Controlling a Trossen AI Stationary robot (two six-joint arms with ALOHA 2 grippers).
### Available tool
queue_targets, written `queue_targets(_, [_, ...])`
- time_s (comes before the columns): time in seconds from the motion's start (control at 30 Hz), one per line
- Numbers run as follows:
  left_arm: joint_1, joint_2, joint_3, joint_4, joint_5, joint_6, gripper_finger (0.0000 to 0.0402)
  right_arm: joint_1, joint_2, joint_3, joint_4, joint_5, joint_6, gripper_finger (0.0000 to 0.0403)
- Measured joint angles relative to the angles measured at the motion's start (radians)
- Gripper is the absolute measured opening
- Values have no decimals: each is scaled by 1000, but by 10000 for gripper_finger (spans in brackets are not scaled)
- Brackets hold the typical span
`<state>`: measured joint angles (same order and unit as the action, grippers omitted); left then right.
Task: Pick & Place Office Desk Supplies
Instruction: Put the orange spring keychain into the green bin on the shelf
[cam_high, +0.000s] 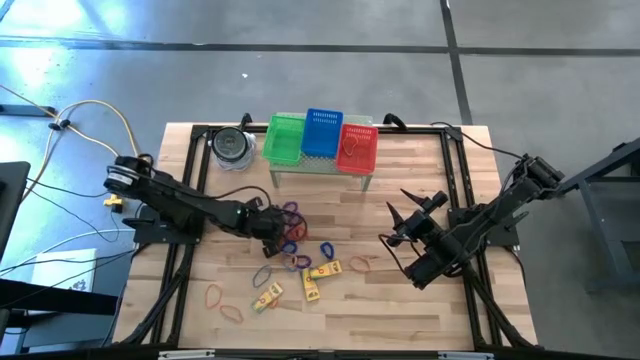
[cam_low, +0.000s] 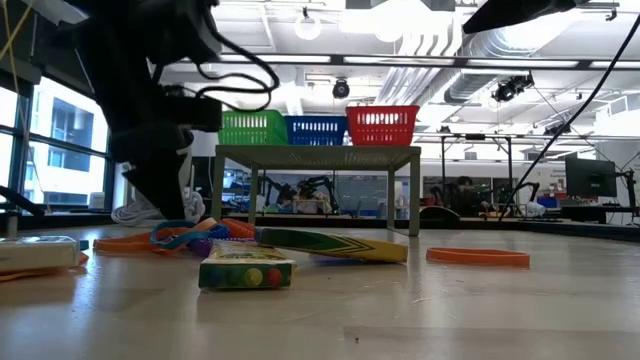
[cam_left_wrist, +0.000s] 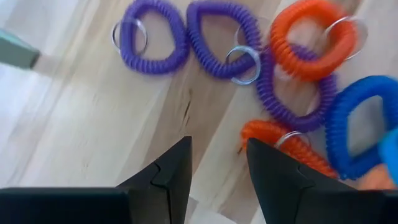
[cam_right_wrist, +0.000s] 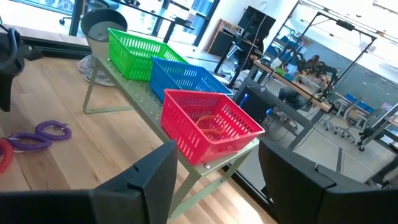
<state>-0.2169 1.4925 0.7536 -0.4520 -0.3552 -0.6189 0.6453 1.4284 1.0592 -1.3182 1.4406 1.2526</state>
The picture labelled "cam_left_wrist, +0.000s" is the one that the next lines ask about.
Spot orange coil wrist keychain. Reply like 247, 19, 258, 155
240, 119, 340, 180
269, 0, 369, 82

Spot purple coil wrist keychain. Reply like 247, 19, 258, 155
185, 0, 264, 85
255, 43, 339, 133
111, 0, 191, 76

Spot blue coil wrist keychain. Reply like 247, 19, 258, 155
324, 74, 398, 181

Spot grey-green perforated riser shelf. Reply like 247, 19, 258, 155
0, 29, 42, 70

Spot blue rubber band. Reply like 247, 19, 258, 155
377, 126, 398, 185

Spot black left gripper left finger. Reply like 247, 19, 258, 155
116, 136, 193, 224

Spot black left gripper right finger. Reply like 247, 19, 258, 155
247, 138, 386, 224

